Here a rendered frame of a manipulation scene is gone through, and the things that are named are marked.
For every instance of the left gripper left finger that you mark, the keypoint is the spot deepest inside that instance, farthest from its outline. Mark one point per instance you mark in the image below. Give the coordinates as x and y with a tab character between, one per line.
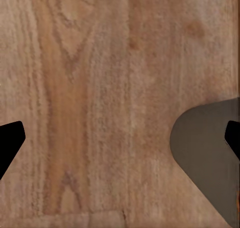
12	136

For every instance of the trash can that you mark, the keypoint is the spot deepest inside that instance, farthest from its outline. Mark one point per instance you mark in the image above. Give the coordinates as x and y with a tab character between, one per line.
198	145

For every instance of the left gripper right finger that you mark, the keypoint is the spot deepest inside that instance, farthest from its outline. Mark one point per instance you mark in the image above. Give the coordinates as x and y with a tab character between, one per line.
232	136

